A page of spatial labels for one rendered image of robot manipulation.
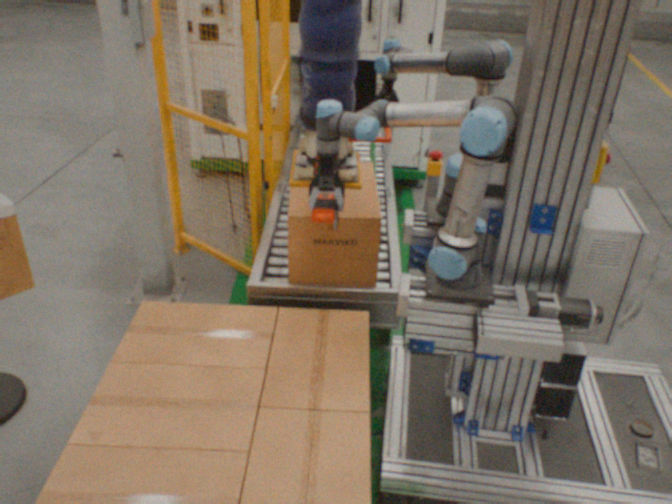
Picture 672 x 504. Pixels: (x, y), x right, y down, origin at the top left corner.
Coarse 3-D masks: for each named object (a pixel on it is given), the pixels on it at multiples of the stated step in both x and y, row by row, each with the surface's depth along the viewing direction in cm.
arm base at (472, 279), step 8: (472, 264) 201; (480, 264) 204; (472, 272) 202; (480, 272) 205; (440, 280) 206; (448, 280) 204; (456, 280) 202; (464, 280) 202; (472, 280) 203; (480, 280) 205; (456, 288) 203; (464, 288) 203; (472, 288) 204
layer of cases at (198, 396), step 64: (192, 320) 264; (256, 320) 266; (320, 320) 267; (128, 384) 230; (192, 384) 231; (256, 384) 233; (320, 384) 234; (128, 448) 205; (192, 448) 206; (256, 448) 207; (320, 448) 208
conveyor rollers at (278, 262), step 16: (304, 128) 469; (368, 144) 445; (368, 160) 422; (288, 192) 376; (288, 208) 354; (384, 208) 361; (384, 224) 345; (384, 240) 330; (272, 256) 315; (384, 256) 314; (272, 272) 299; (384, 272) 308
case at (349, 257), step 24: (360, 192) 284; (288, 216) 262; (360, 216) 264; (288, 240) 268; (312, 240) 268; (336, 240) 268; (360, 240) 269; (288, 264) 274; (312, 264) 274; (336, 264) 275; (360, 264) 275
